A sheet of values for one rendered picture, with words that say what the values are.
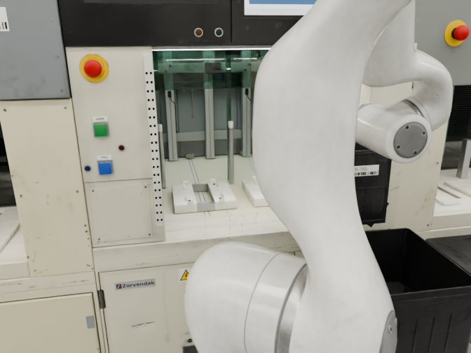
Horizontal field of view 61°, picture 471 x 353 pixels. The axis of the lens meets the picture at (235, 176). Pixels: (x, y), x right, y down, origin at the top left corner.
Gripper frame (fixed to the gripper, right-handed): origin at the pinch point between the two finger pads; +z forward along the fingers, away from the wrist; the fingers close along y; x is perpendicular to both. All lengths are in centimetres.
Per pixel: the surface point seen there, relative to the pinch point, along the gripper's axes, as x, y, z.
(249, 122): -21, 2, 99
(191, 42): 15.6, -31.4, 14.9
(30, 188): -19, -74, 15
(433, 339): -44, 13, -29
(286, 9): 23.4, -7.4, 14.9
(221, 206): -37, -22, 35
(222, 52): 12, -16, 65
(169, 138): -27, -36, 99
